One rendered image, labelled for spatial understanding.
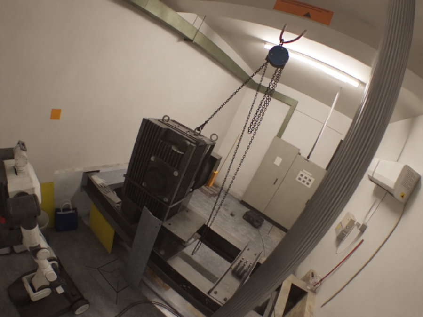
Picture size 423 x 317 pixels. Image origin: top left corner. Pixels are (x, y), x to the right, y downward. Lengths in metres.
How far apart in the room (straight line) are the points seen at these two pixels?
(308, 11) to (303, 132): 3.25
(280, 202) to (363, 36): 3.67
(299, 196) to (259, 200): 0.89
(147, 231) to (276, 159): 3.25
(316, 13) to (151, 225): 1.87
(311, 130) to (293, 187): 1.28
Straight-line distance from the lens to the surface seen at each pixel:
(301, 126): 4.40
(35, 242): 1.06
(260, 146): 4.52
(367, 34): 1.47
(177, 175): 1.40
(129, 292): 2.22
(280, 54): 1.44
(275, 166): 4.24
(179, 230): 1.67
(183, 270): 1.71
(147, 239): 1.60
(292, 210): 4.40
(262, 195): 4.42
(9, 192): 1.00
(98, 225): 2.45
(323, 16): 1.48
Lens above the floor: 1.96
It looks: 17 degrees down
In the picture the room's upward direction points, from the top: 25 degrees clockwise
